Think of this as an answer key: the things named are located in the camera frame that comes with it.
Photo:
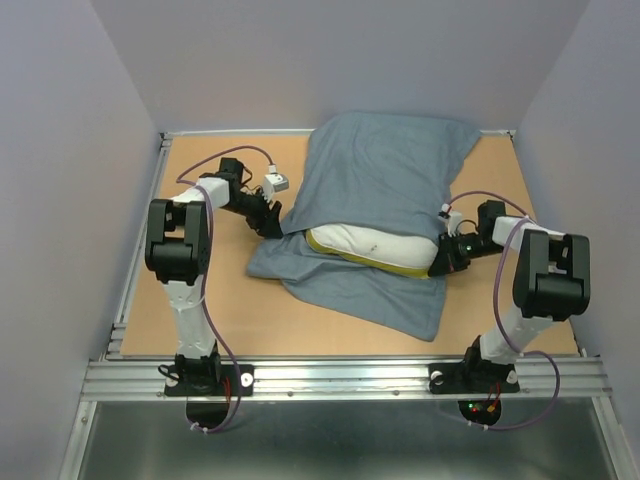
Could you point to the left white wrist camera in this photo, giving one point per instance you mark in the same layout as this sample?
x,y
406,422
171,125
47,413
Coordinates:
x,y
274,183

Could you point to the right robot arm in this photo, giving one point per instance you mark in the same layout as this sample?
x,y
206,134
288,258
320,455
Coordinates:
x,y
551,283

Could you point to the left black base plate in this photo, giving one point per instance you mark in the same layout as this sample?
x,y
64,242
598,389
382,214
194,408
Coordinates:
x,y
200,380

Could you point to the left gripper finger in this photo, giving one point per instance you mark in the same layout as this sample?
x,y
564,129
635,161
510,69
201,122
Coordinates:
x,y
273,214
261,226

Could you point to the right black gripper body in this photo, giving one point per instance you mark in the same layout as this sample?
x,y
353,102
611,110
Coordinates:
x,y
460,249

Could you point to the blue grey pillowcase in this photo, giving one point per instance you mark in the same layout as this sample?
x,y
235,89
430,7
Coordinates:
x,y
387,172

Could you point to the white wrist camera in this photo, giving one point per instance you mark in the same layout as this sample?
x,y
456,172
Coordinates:
x,y
274,183
451,219

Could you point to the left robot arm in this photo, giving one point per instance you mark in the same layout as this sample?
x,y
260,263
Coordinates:
x,y
178,248

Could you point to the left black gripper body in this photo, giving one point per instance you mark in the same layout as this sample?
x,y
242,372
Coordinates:
x,y
251,206

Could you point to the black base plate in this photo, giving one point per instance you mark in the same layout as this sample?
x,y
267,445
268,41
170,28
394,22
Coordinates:
x,y
200,380
462,378

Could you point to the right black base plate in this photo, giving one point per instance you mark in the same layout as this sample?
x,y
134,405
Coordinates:
x,y
462,378

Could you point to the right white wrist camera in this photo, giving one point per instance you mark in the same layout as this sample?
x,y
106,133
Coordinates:
x,y
451,219

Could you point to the aluminium front rail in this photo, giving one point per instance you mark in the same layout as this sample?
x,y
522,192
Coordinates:
x,y
350,379

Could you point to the white pillow yellow edge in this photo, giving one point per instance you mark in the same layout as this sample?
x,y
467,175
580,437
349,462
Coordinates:
x,y
409,256

